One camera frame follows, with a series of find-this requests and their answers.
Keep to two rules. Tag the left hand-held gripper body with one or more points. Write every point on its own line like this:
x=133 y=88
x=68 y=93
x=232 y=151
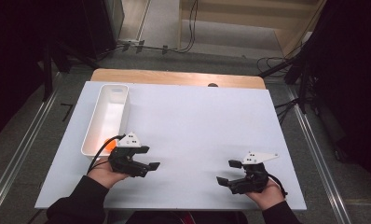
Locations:
x=124 y=160

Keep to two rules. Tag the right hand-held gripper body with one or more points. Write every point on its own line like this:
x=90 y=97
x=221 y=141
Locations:
x=252 y=175

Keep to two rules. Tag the orange ball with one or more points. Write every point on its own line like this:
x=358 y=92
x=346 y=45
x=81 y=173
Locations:
x=110 y=145

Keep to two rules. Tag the white plastic bin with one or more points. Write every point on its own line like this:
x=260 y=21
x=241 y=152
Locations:
x=107 y=115

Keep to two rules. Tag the person's left hand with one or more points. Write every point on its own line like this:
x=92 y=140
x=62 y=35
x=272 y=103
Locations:
x=104 y=175

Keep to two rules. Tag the person's right hand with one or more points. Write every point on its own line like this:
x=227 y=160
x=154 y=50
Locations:
x=267 y=196

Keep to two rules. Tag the white board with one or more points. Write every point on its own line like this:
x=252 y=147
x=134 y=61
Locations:
x=205 y=118

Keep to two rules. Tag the wooden table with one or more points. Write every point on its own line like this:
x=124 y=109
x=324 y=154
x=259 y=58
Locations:
x=174 y=77

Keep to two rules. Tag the small dark round object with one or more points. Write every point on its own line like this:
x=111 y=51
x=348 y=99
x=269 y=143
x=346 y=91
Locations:
x=212 y=85

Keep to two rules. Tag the white power strip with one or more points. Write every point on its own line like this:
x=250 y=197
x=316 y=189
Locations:
x=129 y=41

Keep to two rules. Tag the black metal stand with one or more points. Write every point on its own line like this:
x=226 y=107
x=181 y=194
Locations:
x=50 y=68
x=301 y=74

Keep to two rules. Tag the black cabinet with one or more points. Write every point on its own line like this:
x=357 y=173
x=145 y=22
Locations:
x=101 y=25

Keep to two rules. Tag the dark curtain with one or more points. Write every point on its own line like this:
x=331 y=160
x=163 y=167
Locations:
x=16 y=62
x=351 y=77

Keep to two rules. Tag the wooden platform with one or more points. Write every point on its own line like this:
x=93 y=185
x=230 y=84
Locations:
x=236 y=18

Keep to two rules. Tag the metal floor rail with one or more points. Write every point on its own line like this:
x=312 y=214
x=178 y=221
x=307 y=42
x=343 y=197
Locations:
x=22 y=149
x=320 y=161

